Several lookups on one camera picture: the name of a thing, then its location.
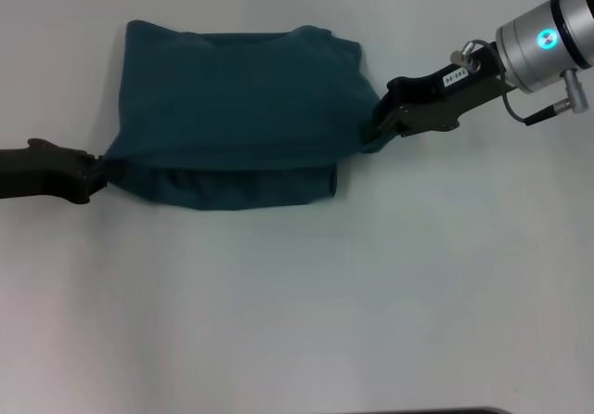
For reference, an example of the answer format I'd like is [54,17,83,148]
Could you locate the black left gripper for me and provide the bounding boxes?
[0,137,112,206]

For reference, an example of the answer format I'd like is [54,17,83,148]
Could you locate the teal FREE! print t-shirt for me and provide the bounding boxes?
[102,19,396,213]

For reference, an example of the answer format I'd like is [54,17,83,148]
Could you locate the black camera cable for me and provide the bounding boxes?
[498,70,591,128]

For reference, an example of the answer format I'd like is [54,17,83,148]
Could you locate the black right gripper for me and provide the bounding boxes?
[364,45,517,145]

